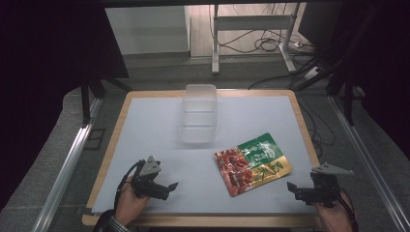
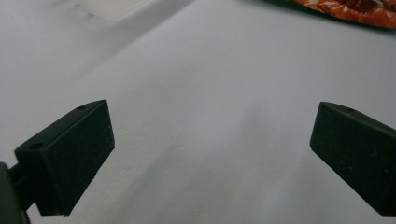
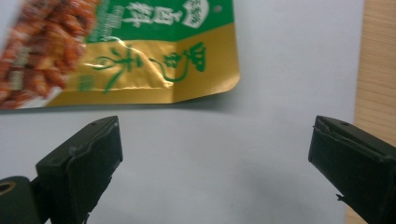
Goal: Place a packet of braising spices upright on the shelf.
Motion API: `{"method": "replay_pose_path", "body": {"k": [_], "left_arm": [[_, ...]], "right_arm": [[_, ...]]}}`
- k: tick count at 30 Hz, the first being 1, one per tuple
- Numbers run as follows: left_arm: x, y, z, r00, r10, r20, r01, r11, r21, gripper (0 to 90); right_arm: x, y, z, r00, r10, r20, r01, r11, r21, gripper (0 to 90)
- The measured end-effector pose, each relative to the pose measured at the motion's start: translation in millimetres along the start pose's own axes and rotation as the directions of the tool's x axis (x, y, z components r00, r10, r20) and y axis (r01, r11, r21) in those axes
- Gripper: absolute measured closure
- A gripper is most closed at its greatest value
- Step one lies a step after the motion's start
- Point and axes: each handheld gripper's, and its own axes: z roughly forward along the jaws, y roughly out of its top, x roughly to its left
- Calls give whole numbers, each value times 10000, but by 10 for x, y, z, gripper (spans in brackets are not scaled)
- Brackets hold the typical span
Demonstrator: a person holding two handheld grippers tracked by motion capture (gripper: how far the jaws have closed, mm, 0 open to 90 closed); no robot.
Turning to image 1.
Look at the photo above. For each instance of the clear plastic container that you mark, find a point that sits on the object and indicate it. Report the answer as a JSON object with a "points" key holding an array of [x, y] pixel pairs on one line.
{"points": [[198, 112]]}

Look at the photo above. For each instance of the red green snack packet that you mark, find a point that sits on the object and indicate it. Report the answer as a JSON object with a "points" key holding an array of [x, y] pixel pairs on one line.
{"points": [[249, 164]]}

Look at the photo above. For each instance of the white power strip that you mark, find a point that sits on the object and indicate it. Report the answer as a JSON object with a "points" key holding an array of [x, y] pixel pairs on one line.
{"points": [[312, 72]]}

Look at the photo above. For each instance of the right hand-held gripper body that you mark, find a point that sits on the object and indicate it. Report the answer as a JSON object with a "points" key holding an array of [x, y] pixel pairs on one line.
{"points": [[324, 188]]}

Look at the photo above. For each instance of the person's right hand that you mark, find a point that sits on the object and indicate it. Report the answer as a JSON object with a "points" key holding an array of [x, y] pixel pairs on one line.
{"points": [[333, 219]]}

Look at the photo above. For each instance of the white metal desk frame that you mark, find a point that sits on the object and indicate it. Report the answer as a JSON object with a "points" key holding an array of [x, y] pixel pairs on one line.
{"points": [[251, 22]]}

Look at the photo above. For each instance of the dark curtain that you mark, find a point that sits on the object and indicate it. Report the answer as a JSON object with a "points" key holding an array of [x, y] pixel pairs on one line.
{"points": [[38, 80], [383, 64]]}

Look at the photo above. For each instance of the aluminium rail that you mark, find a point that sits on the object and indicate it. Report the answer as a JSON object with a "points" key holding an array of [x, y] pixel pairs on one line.
{"points": [[367, 161], [63, 175]]}

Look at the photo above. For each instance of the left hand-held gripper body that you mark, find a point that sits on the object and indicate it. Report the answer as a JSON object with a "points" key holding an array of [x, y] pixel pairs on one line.
{"points": [[150, 169]]}

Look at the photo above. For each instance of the white cabinet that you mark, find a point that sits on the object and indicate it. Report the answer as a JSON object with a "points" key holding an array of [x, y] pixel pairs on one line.
{"points": [[146, 30]]}

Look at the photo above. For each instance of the black metal stand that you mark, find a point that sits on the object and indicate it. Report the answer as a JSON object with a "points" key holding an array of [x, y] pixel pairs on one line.
{"points": [[348, 96], [86, 100]]}

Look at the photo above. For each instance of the person's left hand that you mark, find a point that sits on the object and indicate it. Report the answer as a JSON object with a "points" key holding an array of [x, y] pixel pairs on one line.
{"points": [[129, 203]]}

